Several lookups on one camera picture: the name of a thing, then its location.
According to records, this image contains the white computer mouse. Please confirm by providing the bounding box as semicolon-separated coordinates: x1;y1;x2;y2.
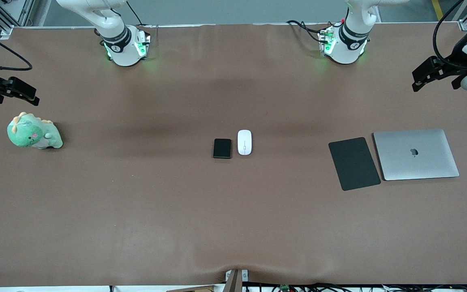
238;129;253;156

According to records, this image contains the black phone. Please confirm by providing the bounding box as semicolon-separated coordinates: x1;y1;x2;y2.
213;138;232;159

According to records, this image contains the black mouse pad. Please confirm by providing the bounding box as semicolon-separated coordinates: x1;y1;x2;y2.
328;137;381;191

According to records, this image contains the green dinosaur plush toy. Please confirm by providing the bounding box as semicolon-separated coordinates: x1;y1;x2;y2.
7;112;63;150

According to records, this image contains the silver laptop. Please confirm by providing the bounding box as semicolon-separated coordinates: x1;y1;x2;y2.
373;129;460;181

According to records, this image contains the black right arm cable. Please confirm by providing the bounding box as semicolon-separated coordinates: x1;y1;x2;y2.
0;24;34;71

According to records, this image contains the black base cables bundle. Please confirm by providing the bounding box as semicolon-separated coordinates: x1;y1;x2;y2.
286;19;333;46

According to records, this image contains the front camera mount bracket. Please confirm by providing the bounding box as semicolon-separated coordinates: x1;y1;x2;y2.
225;269;249;292

